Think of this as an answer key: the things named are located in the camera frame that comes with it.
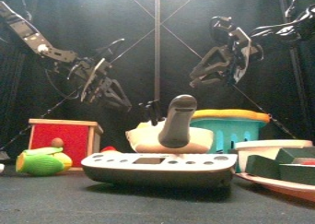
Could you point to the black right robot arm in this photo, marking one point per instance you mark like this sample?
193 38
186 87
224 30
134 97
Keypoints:
288 29

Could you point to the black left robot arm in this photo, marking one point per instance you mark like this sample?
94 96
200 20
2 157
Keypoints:
35 40

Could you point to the red toy tomato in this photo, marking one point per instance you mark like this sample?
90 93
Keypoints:
109 149

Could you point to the wooden box with red side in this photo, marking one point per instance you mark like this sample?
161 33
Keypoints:
62 135

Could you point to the teal basket with yellow rim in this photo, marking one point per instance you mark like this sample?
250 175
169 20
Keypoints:
234 127

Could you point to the brown toy egg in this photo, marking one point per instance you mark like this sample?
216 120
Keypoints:
58 142

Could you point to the white bowl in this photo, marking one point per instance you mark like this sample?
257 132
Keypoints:
262 147

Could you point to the white toy scale with buttons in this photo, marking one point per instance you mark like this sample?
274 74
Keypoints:
161 172

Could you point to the bright green toy vegetable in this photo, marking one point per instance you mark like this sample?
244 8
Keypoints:
41 165

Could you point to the green toy block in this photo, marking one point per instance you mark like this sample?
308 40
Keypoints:
298 174
296 155
262 167

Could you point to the pink tray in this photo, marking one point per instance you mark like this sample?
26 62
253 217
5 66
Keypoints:
284 186

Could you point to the frame pole bracket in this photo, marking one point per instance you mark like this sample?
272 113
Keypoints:
153 112

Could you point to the thin metal frame pole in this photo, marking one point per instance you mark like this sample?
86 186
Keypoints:
157 49

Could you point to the black frame post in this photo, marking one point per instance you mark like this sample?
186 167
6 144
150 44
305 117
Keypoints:
298 80

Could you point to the frame corner bracket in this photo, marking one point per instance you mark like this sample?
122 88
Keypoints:
3 155

